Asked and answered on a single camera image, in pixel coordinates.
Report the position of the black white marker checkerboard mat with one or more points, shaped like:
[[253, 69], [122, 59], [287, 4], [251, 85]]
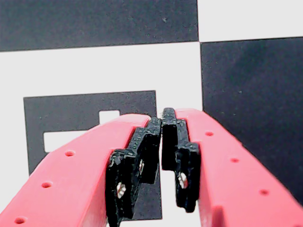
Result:
[[118, 66]]

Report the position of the red gripper finger with black pad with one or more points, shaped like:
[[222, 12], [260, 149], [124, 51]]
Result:
[[71, 177], [236, 189]]

